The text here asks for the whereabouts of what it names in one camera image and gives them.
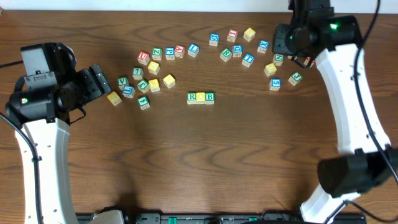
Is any red A block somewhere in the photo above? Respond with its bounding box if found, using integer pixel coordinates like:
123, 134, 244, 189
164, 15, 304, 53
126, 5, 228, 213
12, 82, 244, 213
174, 45, 185, 58

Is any blue L block lower left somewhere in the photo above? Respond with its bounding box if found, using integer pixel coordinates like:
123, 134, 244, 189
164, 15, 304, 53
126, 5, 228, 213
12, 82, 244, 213
122, 85, 135, 98

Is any blue D block middle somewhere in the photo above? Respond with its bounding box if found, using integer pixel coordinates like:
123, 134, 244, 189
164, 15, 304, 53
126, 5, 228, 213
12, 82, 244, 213
233, 45, 243, 57

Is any green Z block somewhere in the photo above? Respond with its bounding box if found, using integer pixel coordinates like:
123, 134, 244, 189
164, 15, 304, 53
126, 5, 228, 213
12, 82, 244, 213
152, 47, 162, 60

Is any blue l block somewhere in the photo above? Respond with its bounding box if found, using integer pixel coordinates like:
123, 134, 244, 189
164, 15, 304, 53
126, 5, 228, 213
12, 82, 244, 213
188, 43, 200, 57
122, 85, 135, 98

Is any yellow S block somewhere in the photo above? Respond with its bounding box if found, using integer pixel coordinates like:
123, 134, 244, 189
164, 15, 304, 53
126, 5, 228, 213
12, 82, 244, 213
163, 74, 176, 88

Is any green J block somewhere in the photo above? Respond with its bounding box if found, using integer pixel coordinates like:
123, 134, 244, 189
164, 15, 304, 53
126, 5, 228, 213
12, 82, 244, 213
289, 72, 302, 86

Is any green N block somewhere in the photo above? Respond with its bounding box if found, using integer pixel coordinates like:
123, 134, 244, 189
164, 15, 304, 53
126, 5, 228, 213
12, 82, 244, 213
273, 54, 284, 66

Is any blue D block top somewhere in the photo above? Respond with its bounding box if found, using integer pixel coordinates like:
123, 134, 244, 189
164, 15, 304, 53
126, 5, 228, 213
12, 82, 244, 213
209, 33, 220, 47

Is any yellow block beside green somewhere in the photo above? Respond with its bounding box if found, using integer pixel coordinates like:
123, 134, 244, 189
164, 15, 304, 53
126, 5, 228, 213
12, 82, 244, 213
149, 79, 160, 92

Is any red M block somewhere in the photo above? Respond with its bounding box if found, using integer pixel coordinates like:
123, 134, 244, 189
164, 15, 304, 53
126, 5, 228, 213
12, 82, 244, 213
303, 57, 315, 67

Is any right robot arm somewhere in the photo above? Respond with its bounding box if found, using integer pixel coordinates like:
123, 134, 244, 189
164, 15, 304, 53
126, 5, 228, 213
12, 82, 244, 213
272, 0, 397, 223

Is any red U block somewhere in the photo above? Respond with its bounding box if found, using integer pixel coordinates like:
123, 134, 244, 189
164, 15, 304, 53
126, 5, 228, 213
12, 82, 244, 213
137, 51, 150, 65

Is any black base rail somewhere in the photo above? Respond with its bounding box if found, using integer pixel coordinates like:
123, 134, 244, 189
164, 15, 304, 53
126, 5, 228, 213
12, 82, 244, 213
76, 212, 368, 224

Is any blue d block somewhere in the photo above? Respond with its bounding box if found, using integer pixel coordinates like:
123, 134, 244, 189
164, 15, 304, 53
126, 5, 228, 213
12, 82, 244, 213
209, 33, 220, 47
233, 45, 243, 57

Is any blue P block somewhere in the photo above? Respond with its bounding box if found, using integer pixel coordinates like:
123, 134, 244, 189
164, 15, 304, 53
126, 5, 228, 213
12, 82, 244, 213
165, 47, 175, 60

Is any blue T block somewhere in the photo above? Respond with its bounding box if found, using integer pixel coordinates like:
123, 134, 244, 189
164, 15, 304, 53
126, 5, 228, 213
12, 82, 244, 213
242, 53, 255, 68

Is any red I block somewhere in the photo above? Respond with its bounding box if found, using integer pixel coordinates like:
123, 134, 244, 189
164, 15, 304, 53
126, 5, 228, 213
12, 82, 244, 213
227, 29, 238, 43

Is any green r block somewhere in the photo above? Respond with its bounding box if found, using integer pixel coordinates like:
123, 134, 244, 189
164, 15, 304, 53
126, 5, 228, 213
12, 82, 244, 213
187, 92, 197, 105
220, 47, 233, 62

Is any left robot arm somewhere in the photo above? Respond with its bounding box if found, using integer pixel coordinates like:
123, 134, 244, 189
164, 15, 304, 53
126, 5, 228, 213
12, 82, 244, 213
6, 42, 112, 223

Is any green 7 block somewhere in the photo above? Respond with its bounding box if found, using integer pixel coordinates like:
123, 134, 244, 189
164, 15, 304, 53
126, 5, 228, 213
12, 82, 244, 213
132, 67, 144, 80

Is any green V block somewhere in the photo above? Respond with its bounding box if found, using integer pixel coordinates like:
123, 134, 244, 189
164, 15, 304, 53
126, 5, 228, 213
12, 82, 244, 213
117, 77, 129, 90

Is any yellow O block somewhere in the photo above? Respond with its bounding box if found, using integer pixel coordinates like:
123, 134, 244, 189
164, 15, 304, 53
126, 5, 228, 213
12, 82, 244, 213
196, 92, 206, 105

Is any yellow block top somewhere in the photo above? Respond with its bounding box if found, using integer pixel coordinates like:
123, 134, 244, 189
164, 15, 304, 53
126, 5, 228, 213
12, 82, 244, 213
243, 27, 256, 42

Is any green 4 block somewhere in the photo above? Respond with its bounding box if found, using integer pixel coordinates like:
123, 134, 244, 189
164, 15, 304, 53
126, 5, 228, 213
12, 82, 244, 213
137, 96, 150, 110

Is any green tilted letter block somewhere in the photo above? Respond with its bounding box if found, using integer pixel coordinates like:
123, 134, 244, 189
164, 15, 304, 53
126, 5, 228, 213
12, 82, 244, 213
137, 79, 150, 93

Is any blue 5 block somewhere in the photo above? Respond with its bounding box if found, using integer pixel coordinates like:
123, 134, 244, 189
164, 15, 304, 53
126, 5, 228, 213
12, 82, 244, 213
269, 78, 282, 91

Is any blue X block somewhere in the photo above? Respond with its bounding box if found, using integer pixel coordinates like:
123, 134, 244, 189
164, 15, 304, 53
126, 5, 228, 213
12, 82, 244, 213
257, 40, 269, 54

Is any green B block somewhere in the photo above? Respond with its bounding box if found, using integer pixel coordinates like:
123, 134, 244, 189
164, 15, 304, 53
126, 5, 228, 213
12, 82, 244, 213
205, 92, 215, 105

